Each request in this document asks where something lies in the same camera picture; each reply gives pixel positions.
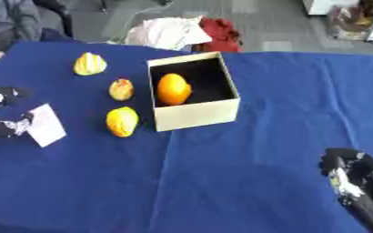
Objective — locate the tan open cardboard box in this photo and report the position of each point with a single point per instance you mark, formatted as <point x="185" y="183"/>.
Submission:
<point x="195" y="112"/>

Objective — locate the white cloth pile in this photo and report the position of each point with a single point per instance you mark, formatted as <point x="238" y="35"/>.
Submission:
<point x="166" y="32"/>

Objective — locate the orange toy fruit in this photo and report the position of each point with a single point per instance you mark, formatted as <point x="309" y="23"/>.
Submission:
<point x="172" y="89"/>

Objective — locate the black chair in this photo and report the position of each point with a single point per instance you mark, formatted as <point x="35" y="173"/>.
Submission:
<point x="59" y="15"/>

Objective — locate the yellow toy lemon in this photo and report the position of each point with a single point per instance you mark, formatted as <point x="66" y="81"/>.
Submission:
<point x="122" y="121"/>

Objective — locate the yellow red toy peach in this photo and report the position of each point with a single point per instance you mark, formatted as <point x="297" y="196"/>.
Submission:
<point x="121" y="89"/>

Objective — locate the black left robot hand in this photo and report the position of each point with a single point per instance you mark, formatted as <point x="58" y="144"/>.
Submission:
<point x="4" y="126"/>

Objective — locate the clear bag of items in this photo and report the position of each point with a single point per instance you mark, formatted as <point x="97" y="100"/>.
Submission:
<point x="354" y="21"/>

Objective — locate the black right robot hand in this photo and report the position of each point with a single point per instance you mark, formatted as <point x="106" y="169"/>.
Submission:
<point x="367" y="179"/>

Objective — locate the person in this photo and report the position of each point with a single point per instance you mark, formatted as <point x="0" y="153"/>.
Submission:
<point x="9" y="21"/>

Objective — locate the white cabinet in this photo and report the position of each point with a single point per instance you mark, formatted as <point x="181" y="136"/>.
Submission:
<point x="325" y="6"/>

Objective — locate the white paper card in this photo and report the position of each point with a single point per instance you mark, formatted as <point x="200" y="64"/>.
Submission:
<point x="47" y="125"/>

